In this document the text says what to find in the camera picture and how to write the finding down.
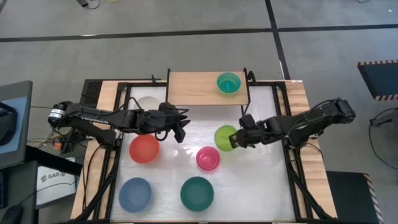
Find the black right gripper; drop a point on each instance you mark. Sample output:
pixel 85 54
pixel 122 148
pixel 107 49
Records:
pixel 252 133

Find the pink bowl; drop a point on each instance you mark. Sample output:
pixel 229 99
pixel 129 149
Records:
pixel 208 158

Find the wooden shelf black legs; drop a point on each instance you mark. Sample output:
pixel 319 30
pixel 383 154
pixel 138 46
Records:
pixel 192 88

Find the blue bowl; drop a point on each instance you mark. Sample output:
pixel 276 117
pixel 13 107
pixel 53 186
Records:
pixel 135 195

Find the red bowl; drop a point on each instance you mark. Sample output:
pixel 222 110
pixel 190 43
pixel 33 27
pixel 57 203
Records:
pixel 144 149

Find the blue mat striped border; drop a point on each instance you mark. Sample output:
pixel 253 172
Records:
pixel 379 79

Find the black power adapter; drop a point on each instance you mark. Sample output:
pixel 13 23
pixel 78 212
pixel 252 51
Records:
pixel 82 3

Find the lime green bowl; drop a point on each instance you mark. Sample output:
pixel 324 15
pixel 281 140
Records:
pixel 222 138

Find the orange connector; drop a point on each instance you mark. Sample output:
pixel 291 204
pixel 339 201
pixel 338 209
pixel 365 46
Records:
pixel 57 145

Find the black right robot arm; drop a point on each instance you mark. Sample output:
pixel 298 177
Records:
pixel 311 123

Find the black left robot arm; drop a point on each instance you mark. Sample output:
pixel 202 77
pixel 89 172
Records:
pixel 93 119

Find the black perforated box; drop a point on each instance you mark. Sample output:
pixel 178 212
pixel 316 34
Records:
pixel 91 90

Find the yellow bowl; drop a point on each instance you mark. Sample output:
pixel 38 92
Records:
pixel 220 88

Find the dark desk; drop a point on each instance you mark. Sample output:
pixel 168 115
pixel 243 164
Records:
pixel 18 186

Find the black clamp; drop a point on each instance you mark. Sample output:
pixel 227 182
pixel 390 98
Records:
pixel 251 76

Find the white bowl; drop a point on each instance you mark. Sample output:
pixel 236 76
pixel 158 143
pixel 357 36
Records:
pixel 147 102

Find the black desk beam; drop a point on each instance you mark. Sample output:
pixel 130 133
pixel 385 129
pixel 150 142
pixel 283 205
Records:
pixel 53 160

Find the dark round object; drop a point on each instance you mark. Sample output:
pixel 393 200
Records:
pixel 7 124

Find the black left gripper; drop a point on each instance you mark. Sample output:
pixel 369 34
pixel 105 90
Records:
pixel 161 119

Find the dark green bowl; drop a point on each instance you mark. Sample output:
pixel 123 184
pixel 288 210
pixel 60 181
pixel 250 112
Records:
pixel 197 194

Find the black metal table frame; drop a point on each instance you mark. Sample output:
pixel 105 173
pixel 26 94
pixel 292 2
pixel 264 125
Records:
pixel 143 84

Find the blue pad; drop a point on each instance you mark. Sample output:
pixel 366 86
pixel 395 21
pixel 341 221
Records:
pixel 23 124

